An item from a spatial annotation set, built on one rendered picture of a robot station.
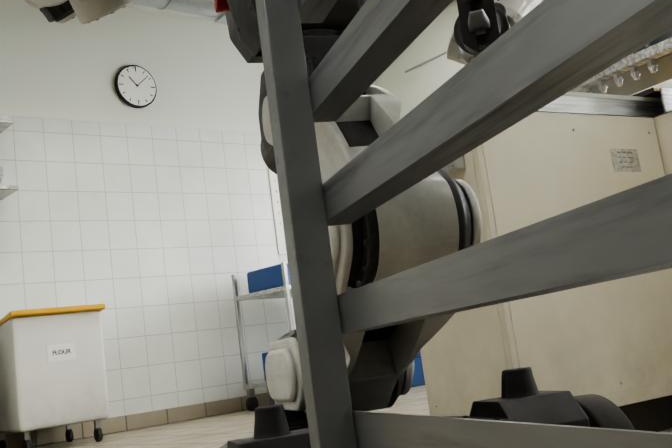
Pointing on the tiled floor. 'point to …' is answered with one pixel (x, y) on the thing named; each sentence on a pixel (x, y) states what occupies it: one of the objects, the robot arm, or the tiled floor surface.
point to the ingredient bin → (52, 370)
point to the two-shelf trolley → (242, 330)
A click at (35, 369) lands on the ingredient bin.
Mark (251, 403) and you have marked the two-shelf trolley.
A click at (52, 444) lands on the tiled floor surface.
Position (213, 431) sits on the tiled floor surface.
